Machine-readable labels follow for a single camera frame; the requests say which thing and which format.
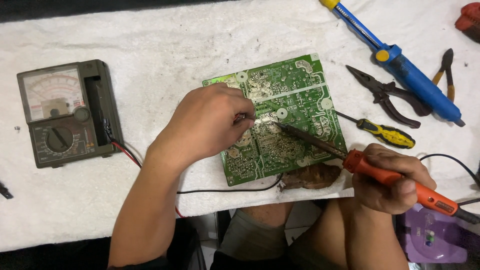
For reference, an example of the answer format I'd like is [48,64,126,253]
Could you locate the green circuit board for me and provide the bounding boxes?
[202,53,348,187]

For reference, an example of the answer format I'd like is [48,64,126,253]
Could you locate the person's grey shorts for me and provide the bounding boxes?
[211,208,291,270]

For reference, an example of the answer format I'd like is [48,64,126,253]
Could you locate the dark long nose pliers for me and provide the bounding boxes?
[345,65,433,129]

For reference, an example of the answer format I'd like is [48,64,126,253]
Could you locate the red object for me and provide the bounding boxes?
[455,2,480,43]

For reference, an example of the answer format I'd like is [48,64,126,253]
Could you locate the black multimeter lead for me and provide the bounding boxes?
[103,118,284,194]

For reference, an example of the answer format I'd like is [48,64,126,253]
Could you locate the yellow black screwdriver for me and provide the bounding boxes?
[335,110,416,149]

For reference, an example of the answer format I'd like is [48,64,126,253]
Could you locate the orange handled side cutters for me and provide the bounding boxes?
[431,48,455,103]

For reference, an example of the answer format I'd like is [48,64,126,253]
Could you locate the person's left hand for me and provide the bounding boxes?
[147,82,257,176]

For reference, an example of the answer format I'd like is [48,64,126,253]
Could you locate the dark green analog multimeter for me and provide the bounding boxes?
[16,59,124,169]

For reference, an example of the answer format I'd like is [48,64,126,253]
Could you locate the purple plastic device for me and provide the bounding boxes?
[397,204,480,264]

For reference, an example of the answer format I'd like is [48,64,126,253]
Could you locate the brown burnt sponge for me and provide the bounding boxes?
[279,163,343,191]

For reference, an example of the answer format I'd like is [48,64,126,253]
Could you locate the orange soldering iron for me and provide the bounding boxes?
[277,122,480,225]

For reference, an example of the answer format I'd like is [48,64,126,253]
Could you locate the black soldering iron cable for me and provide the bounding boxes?
[419,153,480,207]

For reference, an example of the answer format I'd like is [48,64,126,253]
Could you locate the white towel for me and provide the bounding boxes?
[0,0,480,253]

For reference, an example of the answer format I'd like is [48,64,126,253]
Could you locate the person's right hand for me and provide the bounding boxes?
[351,143,437,216]

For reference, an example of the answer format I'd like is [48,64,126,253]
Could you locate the red multimeter lead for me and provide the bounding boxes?
[110,140,187,219]

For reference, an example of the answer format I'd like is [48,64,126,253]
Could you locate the person's knee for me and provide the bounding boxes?
[240,202,294,228]

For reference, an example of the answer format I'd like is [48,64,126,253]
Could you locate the blue desoldering pump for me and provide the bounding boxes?
[319,0,466,128]

